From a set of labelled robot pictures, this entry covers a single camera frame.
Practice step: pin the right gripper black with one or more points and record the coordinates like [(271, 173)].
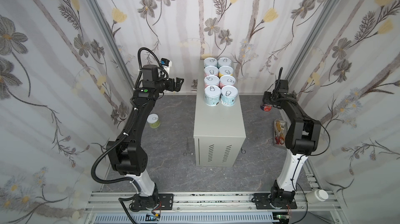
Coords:
[(269, 99)]

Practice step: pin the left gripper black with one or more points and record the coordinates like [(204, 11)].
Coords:
[(177, 84)]

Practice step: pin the dark tin can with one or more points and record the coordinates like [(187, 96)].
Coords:
[(266, 108)]

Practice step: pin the green label can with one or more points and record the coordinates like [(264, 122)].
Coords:
[(153, 121)]

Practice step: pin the pink can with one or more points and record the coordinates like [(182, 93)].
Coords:
[(211, 81), (211, 71), (227, 80)]

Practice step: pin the teal coconut can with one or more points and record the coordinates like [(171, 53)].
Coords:
[(210, 61), (224, 61)]

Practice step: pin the yellow label can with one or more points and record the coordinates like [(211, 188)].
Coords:
[(225, 71)]

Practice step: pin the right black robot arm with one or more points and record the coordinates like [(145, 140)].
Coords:
[(301, 140)]

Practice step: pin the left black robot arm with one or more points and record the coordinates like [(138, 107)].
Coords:
[(125, 154)]

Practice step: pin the grey metal cabinet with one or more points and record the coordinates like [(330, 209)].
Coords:
[(219, 131)]

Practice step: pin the white plastic bottle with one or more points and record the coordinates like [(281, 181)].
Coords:
[(317, 196)]

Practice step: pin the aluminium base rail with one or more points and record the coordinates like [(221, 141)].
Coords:
[(209, 207)]

